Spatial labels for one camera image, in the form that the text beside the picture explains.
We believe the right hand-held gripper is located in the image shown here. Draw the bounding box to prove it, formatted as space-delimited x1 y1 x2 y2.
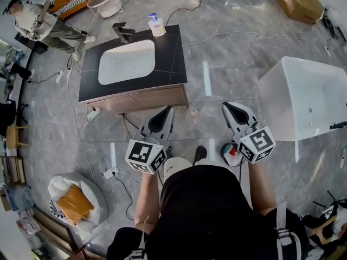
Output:
221 101 277 165

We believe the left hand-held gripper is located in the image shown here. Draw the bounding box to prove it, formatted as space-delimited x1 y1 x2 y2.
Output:
125 105 175 175

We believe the white pump soap bottle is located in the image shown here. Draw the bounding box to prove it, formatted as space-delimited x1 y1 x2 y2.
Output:
147 12 166 37

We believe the person's left forearm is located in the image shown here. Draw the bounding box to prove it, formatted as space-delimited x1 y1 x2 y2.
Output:
134 168 164 228

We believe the person's right forearm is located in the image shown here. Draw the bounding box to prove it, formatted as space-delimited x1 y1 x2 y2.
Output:
247 157 278 216

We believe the grey marble floor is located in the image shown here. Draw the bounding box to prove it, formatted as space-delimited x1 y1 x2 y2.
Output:
15 0 347 257

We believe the black floor mat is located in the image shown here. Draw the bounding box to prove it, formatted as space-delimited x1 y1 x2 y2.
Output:
14 32 49 55

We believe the black bin with white bag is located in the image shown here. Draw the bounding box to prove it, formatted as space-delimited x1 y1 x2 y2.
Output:
220 142 246 168

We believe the person's beige shorts leg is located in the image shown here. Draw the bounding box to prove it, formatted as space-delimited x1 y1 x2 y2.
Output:
163 157 194 184

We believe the person's black shoe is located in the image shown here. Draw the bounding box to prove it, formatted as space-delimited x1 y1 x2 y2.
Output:
192 145 208 167

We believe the white beanbag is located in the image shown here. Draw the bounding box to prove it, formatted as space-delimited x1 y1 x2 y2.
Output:
48 172 109 234

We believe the white bathtub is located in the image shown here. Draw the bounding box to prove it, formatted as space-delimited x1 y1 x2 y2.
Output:
257 56 347 142

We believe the person's black shirt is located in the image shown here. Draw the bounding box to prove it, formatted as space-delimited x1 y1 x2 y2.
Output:
106 164 310 260

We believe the orange cushion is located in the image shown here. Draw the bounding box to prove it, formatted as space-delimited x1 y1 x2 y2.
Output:
56 184 95 226

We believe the white sink basin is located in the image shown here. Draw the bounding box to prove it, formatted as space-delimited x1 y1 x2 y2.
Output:
97 39 156 86

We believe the black top wooden vanity cabinet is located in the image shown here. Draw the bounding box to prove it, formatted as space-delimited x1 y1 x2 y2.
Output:
78 24 189 115

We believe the black faucet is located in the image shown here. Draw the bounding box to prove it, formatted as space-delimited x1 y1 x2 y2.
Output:
112 22 136 43

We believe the yellow wooden stool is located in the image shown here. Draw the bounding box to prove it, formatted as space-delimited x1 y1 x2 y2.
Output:
5 125 30 150

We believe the wooden shelf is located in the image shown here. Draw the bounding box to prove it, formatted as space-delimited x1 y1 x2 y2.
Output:
0 155 27 185

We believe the black chair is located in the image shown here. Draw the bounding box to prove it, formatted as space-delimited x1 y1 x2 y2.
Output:
0 100 29 137

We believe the large cardboard box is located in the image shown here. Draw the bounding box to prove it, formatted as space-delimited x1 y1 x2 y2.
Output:
277 0 325 25

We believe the black power cable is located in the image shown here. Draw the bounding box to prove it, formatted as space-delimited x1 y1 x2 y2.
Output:
112 171 136 222

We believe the thin white cable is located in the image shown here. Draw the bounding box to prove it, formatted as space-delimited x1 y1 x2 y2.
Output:
66 77 114 197

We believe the white harness strap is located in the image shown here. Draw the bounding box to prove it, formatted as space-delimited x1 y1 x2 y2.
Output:
128 214 150 260
275 201 303 260

